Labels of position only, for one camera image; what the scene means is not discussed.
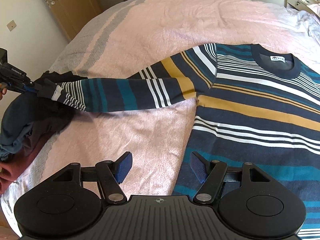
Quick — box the striped knit sweater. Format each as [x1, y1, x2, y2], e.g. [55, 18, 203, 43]
[53, 43, 319, 239]

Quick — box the dark clothes pile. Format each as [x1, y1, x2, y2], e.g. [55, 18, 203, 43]
[0, 71, 81, 196]

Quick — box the wooden door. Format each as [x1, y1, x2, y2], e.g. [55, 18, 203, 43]
[48, 0, 102, 41]

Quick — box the pink bed sheet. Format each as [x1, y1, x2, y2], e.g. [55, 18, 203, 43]
[1, 0, 319, 225]

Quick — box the wall switch plate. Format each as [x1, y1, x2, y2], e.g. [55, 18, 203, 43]
[7, 20, 17, 31]

